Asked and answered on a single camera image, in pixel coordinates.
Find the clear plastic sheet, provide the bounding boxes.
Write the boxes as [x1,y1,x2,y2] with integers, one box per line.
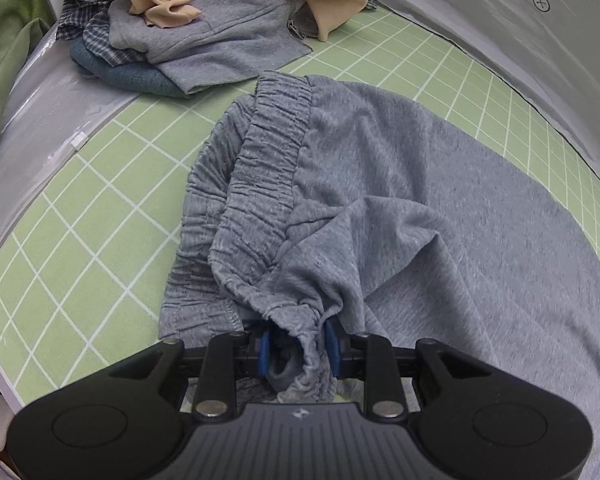
[0,35,131,261]

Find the green grid mat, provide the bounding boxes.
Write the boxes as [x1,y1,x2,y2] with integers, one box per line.
[0,7,600,406]

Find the grey zip hoodie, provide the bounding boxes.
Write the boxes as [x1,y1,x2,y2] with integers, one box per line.
[107,0,316,96]

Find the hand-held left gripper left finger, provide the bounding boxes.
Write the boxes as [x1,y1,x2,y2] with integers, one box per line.
[112,329,273,421]

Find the blue denim garment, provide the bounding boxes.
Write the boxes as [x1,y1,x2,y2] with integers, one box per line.
[70,40,191,100]

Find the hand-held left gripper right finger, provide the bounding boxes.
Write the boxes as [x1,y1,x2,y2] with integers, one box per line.
[324,319,487,421]

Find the grey sweat pants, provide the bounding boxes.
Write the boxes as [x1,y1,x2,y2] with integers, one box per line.
[157,71,600,480]

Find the blue plaid shirt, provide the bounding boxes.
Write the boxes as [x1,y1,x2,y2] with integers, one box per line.
[55,0,153,68]

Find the green cloth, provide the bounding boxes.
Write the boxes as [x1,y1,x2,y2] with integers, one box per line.
[0,0,53,181]

